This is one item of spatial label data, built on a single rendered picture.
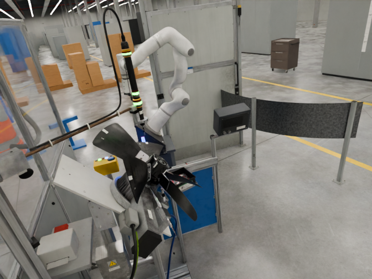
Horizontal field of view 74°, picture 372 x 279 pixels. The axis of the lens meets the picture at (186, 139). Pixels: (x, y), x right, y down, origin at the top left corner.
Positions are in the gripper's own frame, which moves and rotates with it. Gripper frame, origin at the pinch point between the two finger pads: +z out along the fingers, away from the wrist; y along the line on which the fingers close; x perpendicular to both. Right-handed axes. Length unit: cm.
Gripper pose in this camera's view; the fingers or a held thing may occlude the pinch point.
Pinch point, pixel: (132, 98)
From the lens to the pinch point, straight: 184.1
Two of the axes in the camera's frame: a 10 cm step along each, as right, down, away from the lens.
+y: -9.5, 2.4, -2.0
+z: 1.2, 8.8, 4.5
